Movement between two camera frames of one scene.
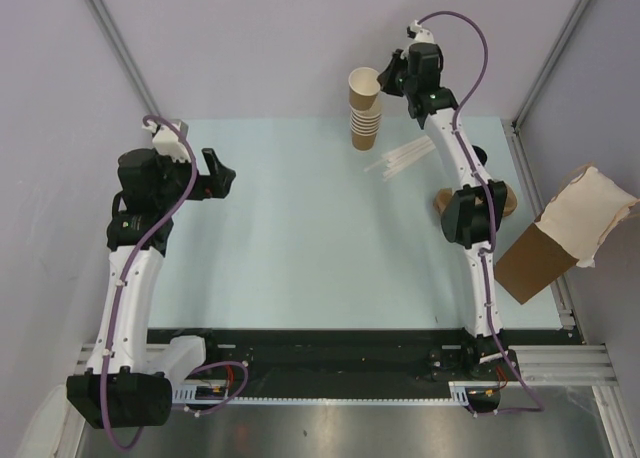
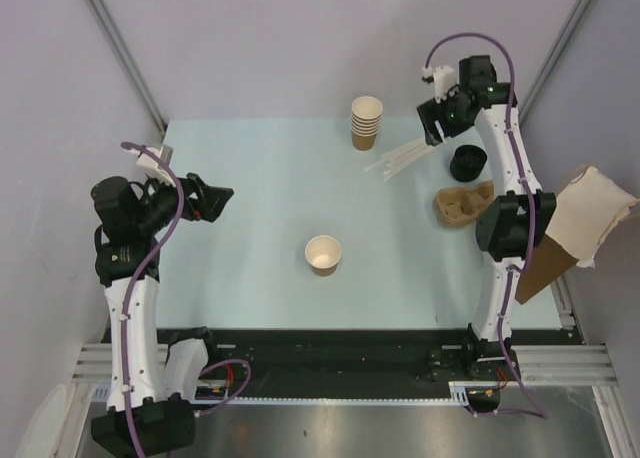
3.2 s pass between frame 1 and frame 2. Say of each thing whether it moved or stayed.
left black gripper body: moved
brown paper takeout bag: stayed
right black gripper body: moved
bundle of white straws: stayed
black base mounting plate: stayed
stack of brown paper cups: stayed
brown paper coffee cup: moved
